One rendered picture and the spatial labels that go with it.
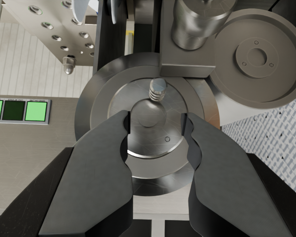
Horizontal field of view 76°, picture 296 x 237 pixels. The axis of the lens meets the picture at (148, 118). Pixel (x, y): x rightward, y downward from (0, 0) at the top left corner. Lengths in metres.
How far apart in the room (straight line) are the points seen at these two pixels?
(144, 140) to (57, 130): 0.43
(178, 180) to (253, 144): 0.19
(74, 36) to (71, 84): 1.66
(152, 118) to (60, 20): 0.34
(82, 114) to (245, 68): 0.18
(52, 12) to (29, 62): 1.95
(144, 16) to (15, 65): 1.95
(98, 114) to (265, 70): 0.19
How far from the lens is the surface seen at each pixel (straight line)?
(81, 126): 0.20
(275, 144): 0.31
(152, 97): 0.16
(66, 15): 0.45
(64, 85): 2.16
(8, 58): 2.49
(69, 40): 0.52
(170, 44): 0.19
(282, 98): 0.25
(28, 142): 0.61
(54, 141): 0.57
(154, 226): 0.56
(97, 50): 0.24
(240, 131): 0.40
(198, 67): 0.18
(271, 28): 0.28
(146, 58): 0.21
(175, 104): 0.18
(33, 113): 0.60
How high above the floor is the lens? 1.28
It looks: 10 degrees down
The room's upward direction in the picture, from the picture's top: 178 degrees counter-clockwise
